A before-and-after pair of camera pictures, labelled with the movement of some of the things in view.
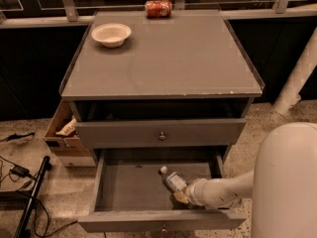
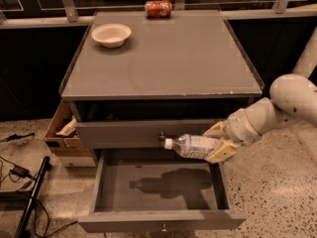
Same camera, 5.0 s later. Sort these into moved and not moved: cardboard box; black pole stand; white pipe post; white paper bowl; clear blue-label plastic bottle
Moved: clear blue-label plastic bottle
Not moved: cardboard box; black pole stand; white pipe post; white paper bowl
